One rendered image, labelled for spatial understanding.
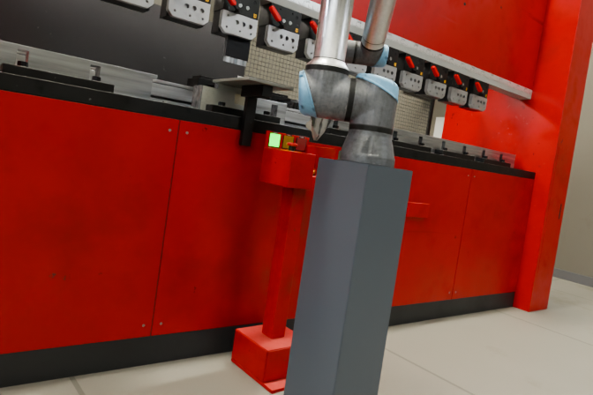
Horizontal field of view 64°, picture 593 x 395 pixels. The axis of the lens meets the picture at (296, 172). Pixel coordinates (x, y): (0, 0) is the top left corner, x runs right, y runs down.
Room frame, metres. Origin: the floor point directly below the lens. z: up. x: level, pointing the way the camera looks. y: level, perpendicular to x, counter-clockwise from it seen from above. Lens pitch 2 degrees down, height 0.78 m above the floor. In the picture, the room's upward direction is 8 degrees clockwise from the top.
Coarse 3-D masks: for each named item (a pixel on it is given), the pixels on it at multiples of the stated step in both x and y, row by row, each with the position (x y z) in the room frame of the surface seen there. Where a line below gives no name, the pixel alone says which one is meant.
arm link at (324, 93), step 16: (336, 0) 1.22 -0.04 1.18; (352, 0) 1.24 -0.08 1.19; (320, 16) 1.24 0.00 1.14; (336, 16) 1.22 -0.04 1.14; (320, 32) 1.24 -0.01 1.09; (336, 32) 1.22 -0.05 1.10; (320, 48) 1.23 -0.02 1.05; (336, 48) 1.22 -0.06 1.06; (320, 64) 1.21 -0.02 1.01; (336, 64) 1.21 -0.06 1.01; (304, 80) 1.22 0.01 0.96; (320, 80) 1.21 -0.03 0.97; (336, 80) 1.22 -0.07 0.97; (304, 96) 1.21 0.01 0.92; (320, 96) 1.21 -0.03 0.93; (336, 96) 1.21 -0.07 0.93; (304, 112) 1.25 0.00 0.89; (320, 112) 1.23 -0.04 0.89; (336, 112) 1.23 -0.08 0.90
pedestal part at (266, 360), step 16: (240, 336) 1.64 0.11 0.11; (256, 336) 1.63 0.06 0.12; (288, 336) 1.67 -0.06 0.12; (240, 352) 1.63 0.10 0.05; (256, 352) 1.57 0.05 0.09; (272, 352) 1.53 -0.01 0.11; (288, 352) 1.58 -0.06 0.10; (240, 368) 1.62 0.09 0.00; (256, 368) 1.56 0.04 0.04; (272, 368) 1.54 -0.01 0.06; (272, 384) 1.52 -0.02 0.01
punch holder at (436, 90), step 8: (424, 64) 2.49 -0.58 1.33; (432, 64) 2.47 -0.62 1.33; (424, 72) 2.48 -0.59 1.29; (432, 72) 2.47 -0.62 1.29; (440, 72) 2.51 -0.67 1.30; (424, 80) 2.48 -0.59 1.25; (432, 80) 2.47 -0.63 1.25; (424, 88) 2.47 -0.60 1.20; (432, 88) 2.48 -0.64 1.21; (440, 88) 2.52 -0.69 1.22; (424, 96) 2.55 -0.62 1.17; (432, 96) 2.51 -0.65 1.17; (440, 96) 2.52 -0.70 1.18
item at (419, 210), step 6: (408, 204) 2.27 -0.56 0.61; (414, 204) 2.28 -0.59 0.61; (420, 204) 2.31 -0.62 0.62; (426, 204) 2.34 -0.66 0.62; (408, 210) 2.27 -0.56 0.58; (414, 210) 2.29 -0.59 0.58; (420, 210) 2.31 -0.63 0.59; (426, 210) 2.34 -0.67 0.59; (408, 216) 2.27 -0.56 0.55; (414, 216) 2.29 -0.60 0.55; (420, 216) 2.32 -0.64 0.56; (426, 216) 2.35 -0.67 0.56
